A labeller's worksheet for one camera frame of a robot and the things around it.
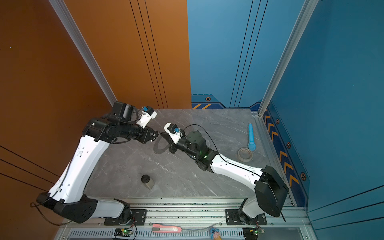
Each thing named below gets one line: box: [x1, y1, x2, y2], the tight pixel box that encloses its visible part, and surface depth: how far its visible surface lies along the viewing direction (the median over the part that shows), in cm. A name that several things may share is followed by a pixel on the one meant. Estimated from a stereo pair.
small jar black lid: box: [141, 174, 154, 190], surface depth 79 cm
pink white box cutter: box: [152, 224, 182, 233], surface depth 71 cm
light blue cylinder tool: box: [248, 123, 256, 151], surface depth 102 cm
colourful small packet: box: [209, 227, 222, 240], surface depth 68 cm
